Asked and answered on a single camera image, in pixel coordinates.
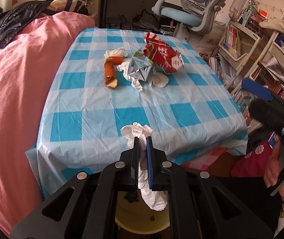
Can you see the striped beige clothing pile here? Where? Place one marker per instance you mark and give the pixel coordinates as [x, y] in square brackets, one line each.
[85, 7]

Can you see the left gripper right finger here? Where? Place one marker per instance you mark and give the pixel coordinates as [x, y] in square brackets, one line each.
[150, 160]

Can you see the yellow trash bin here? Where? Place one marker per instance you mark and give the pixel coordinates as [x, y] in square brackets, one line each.
[135, 216]

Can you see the blue checkered plastic tablecloth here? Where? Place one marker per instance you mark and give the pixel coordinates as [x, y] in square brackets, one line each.
[80, 128]

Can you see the grey blue office chair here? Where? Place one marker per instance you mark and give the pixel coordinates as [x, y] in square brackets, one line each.
[198, 15]

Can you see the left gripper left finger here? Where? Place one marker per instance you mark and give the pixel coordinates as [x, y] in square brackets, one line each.
[135, 161]

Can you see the dark blue jacket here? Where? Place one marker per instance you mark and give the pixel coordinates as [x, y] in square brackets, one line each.
[13, 21]

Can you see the white tissue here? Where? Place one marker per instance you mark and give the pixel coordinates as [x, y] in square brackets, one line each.
[155, 200]
[155, 78]
[119, 52]

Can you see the red snack bag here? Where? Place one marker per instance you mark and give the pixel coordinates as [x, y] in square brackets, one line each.
[162, 54]

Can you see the pink bed quilt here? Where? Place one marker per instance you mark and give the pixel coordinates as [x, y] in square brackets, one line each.
[28, 65]

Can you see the white book shelf cart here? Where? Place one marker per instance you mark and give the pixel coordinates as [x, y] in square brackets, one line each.
[252, 46]

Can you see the crushed milk carton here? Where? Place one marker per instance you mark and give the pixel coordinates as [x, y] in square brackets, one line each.
[140, 66]

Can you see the white paper tote bag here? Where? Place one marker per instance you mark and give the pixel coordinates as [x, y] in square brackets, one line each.
[209, 42]

